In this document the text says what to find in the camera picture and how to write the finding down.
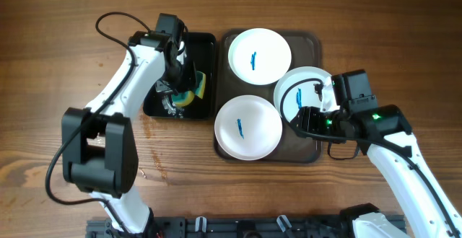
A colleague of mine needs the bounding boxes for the yellow green sponge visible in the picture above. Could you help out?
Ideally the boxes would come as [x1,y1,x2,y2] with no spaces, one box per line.
[171,71,206,107]

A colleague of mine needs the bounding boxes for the white plate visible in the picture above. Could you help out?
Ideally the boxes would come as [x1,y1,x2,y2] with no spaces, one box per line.
[273,66,331,121]
[214,95,283,161]
[227,28,292,85]

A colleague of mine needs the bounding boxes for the white plate front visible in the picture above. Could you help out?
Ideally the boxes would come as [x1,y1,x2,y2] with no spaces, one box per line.
[214,95,283,161]

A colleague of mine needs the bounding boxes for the white plate back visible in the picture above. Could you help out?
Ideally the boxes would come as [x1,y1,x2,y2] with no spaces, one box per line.
[227,28,292,85]

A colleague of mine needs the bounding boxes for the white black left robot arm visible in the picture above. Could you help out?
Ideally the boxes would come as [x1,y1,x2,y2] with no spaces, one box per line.
[57,29,202,237]

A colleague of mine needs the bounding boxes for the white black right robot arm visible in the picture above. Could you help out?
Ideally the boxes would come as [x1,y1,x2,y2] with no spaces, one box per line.
[288,105,461,237]

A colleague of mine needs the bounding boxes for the black water tray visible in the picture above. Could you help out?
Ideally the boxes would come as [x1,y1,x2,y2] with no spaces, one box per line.
[143,32,217,120]

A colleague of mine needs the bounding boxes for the brown serving tray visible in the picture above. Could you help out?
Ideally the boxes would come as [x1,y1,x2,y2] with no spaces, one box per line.
[214,29,323,164]

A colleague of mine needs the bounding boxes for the black mounting rail base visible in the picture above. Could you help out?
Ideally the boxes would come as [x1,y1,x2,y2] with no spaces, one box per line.
[86,215,354,238]

